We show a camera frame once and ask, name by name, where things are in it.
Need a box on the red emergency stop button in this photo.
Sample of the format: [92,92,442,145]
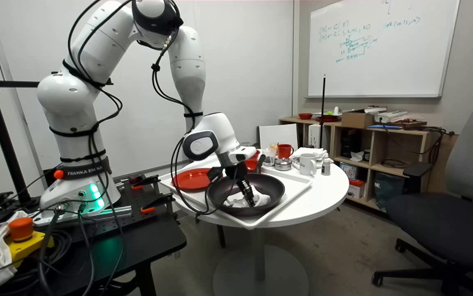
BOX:
[8,217,33,242]

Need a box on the black frying pan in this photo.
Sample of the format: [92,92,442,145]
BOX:
[207,168,284,217]

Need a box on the white mug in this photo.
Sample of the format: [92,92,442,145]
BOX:
[299,157,317,176]

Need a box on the cardboard box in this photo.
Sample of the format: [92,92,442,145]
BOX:
[342,112,373,129]

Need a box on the large red plate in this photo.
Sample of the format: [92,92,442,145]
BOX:
[173,168,210,193]

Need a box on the white chair back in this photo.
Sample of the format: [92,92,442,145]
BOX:
[258,124,299,148]

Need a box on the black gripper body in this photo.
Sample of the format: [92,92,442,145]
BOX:
[220,158,248,183]

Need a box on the red and white towel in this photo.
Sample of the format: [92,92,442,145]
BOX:
[224,186,274,211]

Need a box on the wall whiteboard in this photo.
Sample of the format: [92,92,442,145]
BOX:
[307,0,460,99]

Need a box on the round white table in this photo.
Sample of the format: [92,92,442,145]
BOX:
[171,158,352,296]

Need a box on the wooden shelf unit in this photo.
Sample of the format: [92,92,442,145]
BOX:
[278,115,457,214]

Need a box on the black workbench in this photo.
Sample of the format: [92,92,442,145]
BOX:
[0,188,187,296]

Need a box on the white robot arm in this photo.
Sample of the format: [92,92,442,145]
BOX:
[38,0,255,211]

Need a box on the red mug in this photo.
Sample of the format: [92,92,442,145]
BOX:
[276,143,294,160]

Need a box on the black office chair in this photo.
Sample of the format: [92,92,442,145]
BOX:
[371,112,473,296]

